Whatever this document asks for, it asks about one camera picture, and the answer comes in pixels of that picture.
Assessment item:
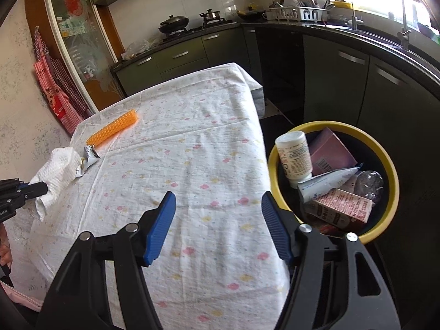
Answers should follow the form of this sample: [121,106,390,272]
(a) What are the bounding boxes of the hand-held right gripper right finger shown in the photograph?
[260,192,401,330]

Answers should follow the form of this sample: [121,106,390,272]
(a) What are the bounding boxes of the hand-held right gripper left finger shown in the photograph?
[36,191,177,330]

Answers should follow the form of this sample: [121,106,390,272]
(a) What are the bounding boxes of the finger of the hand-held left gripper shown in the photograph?
[14,181,49,200]

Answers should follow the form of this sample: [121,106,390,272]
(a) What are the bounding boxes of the white waffle cloth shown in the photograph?
[28,147,83,221]

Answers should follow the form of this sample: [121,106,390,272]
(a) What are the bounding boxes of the white and blue tube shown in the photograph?
[297,166,364,203]

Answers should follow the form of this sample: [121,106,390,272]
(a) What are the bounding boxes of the red and white milk carton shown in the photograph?
[304,188,373,230]

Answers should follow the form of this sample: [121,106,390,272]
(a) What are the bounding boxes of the white plastic bottle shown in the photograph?
[275,131,313,189]

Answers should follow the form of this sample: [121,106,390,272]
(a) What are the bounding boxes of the pink cardboard box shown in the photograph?
[307,127,358,177]

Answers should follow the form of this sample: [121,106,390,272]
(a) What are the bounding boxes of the clear plastic water bottle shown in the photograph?
[354,170,385,202]

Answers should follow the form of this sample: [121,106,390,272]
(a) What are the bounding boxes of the black yellow-rimmed trash bin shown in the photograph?
[267,121,400,244]

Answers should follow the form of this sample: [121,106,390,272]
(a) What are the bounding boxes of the person's left hand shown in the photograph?
[0,225,13,272]

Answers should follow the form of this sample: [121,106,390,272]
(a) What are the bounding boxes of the small white snack wrapper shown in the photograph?
[76,144,101,178]

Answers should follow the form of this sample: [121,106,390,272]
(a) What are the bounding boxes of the white floral tablecloth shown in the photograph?
[26,62,293,330]

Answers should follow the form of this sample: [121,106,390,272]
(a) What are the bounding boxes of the pink jacket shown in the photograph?
[0,277,45,315]

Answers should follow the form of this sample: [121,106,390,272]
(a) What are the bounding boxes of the orange corn-shaped toy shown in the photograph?
[86,109,139,147]

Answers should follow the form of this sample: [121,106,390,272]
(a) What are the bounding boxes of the red checked apron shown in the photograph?
[32,31,92,134]

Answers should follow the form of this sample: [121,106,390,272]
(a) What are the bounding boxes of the frosted glass cabinet door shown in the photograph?
[43,0,126,111]

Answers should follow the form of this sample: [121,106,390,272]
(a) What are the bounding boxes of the green kitchen cabinets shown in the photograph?
[113,24,440,214]

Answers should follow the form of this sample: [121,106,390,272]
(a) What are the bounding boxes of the clear plastic bag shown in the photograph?
[122,39,162,61]

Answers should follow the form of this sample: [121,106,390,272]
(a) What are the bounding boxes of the gas stove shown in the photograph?
[161,19,238,38]

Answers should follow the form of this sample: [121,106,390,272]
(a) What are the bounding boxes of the black wok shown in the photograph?
[158,14,190,35]

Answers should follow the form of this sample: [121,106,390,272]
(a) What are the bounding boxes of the black cooking pot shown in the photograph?
[200,9,221,24]

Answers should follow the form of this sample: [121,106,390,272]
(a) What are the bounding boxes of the white dish rack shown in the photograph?
[266,6,331,22]

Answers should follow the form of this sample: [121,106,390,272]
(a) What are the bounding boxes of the lidded frying pan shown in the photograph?
[237,5,267,20]

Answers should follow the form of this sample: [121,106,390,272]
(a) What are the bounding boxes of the tall silver faucet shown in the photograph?
[397,0,413,50]

